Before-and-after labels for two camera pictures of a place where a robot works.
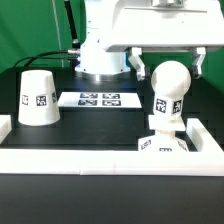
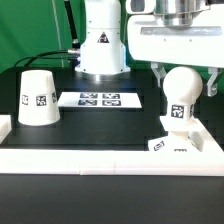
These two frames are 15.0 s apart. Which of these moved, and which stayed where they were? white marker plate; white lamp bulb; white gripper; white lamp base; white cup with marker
Moved: white lamp bulb; white gripper; white lamp base
Stayed: white cup with marker; white marker plate
